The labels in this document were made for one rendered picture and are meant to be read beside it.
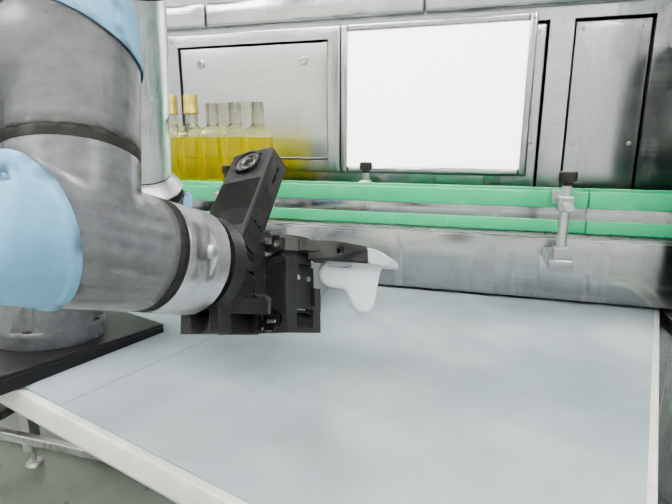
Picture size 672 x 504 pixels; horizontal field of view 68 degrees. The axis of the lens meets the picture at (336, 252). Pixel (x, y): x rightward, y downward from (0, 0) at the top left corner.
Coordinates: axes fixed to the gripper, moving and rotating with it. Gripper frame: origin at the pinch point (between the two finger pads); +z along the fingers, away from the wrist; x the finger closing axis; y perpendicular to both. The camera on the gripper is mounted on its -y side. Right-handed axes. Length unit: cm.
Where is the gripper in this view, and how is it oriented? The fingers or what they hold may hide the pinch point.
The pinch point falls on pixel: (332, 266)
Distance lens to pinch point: 53.7
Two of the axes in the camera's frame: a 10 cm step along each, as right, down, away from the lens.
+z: 4.9, 1.4, 8.6
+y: 0.2, 9.8, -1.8
